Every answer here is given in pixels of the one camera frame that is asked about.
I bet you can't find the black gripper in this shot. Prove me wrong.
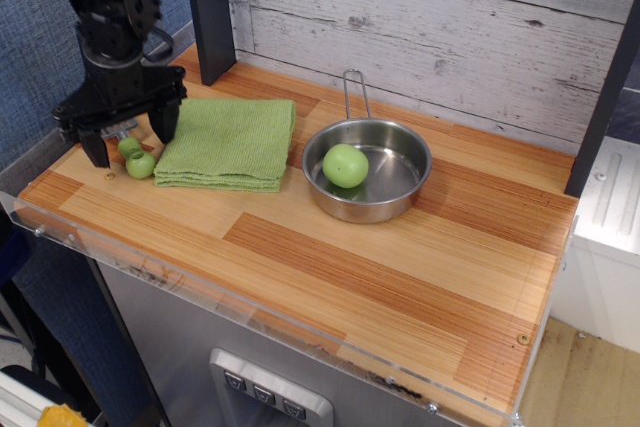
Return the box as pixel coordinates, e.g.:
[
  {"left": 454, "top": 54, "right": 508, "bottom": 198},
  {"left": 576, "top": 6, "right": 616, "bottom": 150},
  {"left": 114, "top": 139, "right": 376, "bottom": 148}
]
[{"left": 53, "top": 55, "right": 187, "bottom": 168}]

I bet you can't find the green handled toy spatula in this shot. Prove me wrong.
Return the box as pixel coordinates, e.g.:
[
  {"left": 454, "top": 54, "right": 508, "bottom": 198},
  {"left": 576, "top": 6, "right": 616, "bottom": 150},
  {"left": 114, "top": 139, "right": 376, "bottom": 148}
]
[{"left": 101, "top": 119, "right": 156, "bottom": 180}]

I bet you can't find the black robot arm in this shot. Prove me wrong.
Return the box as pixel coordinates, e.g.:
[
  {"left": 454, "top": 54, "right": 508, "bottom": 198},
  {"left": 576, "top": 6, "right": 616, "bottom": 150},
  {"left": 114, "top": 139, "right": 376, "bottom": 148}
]
[{"left": 53, "top": 0, "right": 187, "bottom": 168}]

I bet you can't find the small steel pot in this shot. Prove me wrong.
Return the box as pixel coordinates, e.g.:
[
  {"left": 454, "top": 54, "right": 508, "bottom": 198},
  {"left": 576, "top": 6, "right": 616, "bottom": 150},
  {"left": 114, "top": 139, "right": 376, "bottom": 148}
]
[{"left": 302, "top": 99, "right": 433, "bottom": 224}]

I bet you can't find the folded green cloth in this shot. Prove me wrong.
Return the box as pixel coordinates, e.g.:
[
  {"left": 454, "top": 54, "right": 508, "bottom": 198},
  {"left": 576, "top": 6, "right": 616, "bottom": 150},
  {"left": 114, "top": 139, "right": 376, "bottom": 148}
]
[{"left": 154, "top": 99, "right": 296, "bottom": 193}]

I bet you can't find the clear acrylic table guard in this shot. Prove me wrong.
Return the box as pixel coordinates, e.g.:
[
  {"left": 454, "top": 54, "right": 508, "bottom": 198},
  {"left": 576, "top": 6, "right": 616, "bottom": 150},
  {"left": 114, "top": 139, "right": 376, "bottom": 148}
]
[{"left": 1, "top": 48, "right": 577, "bottom": 426}]

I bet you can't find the silver toy fridge cabinet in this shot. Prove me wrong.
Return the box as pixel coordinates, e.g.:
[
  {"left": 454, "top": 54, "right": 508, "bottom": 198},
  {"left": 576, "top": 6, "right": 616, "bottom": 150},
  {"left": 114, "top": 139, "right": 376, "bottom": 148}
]
[{"left": 98, "top": 262, "right": 461, "bottom": 426}]

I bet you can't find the green toy apple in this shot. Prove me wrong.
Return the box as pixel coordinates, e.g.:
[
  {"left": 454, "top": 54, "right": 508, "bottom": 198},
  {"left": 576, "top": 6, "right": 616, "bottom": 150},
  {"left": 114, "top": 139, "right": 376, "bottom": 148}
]
[{"left": 322, "top": 144, "right": 369, "bottom": 189}]

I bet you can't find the silver button dispenser panel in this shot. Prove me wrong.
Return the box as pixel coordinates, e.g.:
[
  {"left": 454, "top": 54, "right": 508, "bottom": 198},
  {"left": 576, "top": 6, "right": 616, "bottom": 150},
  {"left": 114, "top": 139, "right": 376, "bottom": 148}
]
[{"left": 209, "top": 348, "right": 334, "bottom": 426}]

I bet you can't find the yellow tape object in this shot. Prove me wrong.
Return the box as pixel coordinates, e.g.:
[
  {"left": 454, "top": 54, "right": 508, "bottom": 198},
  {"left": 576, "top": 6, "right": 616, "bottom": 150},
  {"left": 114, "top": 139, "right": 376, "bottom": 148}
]
[{"left": 36, "top": 404, "right": 89, "bottom": 427}]

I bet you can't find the white aluminium side block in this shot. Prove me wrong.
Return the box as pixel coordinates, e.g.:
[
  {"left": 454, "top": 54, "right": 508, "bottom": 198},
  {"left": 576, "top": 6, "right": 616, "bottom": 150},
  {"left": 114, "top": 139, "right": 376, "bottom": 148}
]
[{"left": 550, "top": 137, "right": 639, "bottom": 352}]

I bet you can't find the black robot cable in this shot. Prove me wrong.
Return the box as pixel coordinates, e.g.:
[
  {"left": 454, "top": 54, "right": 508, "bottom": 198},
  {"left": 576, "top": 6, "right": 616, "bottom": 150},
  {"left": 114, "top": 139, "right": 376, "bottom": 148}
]
[{"left": 141, "top": 25, "right": 175, "bottom": 66}]

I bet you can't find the dark left shelf post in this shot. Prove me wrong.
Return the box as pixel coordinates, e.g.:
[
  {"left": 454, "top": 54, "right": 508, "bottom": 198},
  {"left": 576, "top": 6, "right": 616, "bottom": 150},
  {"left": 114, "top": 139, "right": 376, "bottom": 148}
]
[{"left": 190, "top": 0, "right": 236, "bottom": 86}]

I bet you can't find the dark shelf post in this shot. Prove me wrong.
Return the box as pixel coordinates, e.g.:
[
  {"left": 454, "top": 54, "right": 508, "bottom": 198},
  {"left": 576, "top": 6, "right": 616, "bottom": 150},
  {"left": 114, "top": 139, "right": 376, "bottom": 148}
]
[
  {"left": 564, "top": 0, "right": 639, "bottom": 198},
  {"left": 190, "top": 0, "right": 236, "bottom": 86}
]

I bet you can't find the dark right shelf post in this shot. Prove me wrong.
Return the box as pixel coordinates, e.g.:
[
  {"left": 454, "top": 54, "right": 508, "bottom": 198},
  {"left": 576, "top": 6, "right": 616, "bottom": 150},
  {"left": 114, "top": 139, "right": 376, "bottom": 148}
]
[{"left": 564, "top": 0, "right": 639, "bottom": 198}]

